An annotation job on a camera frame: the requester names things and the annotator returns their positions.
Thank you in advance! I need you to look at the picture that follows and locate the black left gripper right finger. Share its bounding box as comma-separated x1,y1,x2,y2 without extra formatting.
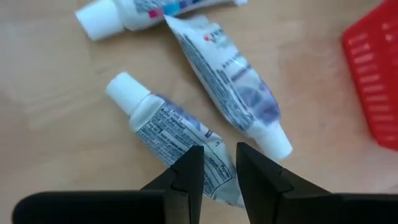
236,142,398,224

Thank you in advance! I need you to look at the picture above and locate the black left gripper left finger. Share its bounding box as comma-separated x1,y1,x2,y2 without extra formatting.
12,145,205,224

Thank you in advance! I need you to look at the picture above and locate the white travel toothpaste tube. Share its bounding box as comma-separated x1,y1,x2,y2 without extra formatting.
105,71,246,209
75,0,249,42
164,14,294,162

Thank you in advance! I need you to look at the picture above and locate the red plastic basket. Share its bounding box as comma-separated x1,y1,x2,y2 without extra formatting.
341,0,398,151

